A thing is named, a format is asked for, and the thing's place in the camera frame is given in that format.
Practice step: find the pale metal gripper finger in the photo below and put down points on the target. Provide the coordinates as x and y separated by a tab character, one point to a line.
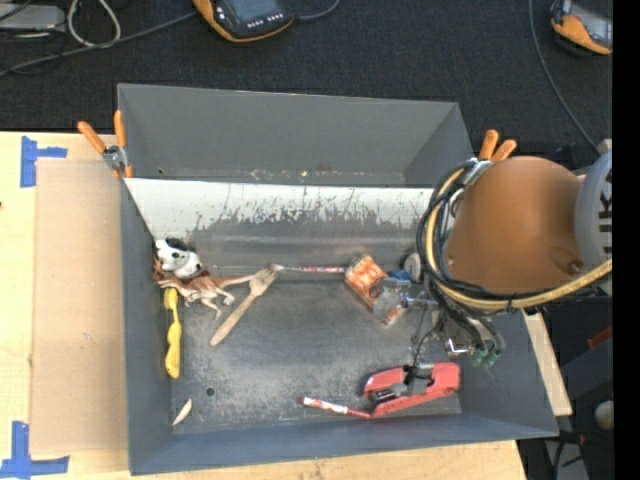
412	302
397	285

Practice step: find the small blue object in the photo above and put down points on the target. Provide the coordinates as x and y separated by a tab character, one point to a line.
399	275

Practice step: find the white round object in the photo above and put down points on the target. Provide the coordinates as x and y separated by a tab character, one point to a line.
413	267

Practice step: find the orange and white box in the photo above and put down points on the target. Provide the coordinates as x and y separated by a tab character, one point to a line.
364	274

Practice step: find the red hand tool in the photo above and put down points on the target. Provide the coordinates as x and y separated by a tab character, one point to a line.
440	378

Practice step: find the grey metal bin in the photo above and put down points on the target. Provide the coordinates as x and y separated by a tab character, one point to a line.
300	348

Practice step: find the red patterned pencil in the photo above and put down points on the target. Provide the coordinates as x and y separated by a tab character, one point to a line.
332	407

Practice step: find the wooden fork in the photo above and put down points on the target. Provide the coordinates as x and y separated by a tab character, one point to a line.
240	310

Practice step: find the brown toy dinosaur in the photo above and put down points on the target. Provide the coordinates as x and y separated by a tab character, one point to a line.
205	288

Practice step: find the black and white toy dog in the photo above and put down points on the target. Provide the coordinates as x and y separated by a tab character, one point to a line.
176	259

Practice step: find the yellow toothbrush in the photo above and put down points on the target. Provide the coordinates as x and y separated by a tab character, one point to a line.
173	338

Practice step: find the small pale wooden sliver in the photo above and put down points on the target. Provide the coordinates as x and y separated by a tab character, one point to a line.
182	413

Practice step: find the brown cardboard board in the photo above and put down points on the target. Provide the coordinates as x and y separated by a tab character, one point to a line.
75	308

